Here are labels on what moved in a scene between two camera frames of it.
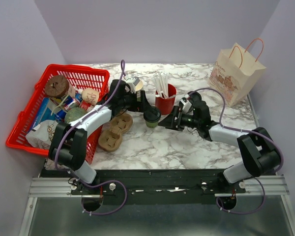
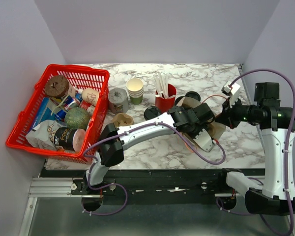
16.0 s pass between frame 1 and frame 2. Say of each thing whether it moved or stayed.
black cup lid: stayed
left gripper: moved
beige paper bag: moved
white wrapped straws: stayed
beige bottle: stayed
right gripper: moved
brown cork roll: stayed
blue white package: stayed
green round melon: stayed
